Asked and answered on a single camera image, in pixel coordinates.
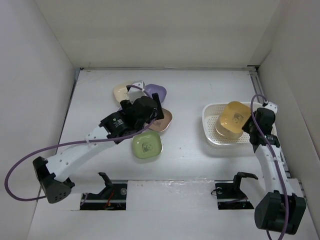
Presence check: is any brown panda plate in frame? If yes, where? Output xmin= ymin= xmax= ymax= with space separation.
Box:
xmin=149 ymin=108 xmax=173 ymax=132

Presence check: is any small purple panda plate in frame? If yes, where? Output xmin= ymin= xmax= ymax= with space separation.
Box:
xmin=145 ymin=84 xmax=167 ymax=104

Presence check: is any beige panda plate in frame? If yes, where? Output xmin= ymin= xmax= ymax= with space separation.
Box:
xmin=215 ymin=122 xmax=244 ymax=140

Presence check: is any green panda plate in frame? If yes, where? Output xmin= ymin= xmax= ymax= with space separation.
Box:
xmin=132 ymin=131 xmax=163 ymax=159

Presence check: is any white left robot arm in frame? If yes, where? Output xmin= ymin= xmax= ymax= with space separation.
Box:
xmin=32 ymin=93 xmax=164 ymax=204

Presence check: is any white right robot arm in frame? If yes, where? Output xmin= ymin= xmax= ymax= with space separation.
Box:
xmin=231 ymin=107 xmax=307 ymax=238

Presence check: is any white perforated plastic bin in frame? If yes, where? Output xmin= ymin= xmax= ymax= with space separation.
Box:
xmin=202 ymin=102 xmax=263 ymax=157

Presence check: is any cream panda plate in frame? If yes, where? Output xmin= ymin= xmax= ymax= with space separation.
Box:
xmin=113 ymin=82 xmax=132 ymax=103

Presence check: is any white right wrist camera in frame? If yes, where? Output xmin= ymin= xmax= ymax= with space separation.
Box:
xmin=262 ymin=101 xmax=278 ymax=115

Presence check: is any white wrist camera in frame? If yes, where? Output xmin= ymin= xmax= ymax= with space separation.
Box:
xmin=262 ymin=101 xmax=278 ymax=115
xmin=127 ymin=80 xmax=145 ymax=104

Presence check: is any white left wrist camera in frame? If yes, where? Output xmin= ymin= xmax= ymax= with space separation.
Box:
xmin=127 ymin=80 xmax=145 ymax=104

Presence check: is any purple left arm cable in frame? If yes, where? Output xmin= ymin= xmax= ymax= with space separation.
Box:
xmin=4 ymin=84 xmax=161 ymax=202

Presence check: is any aluminium rail right side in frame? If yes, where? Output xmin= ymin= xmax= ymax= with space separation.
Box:
xmin=244 ymin=66 xmax=293 ymax=195

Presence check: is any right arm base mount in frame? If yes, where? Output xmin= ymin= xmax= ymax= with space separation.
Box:
xmin=210 ymin=172 xmax=259 ymax=210

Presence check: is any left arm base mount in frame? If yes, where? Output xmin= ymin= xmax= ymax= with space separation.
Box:
xmin=79 ymin=172 xmax=128 ymax=211

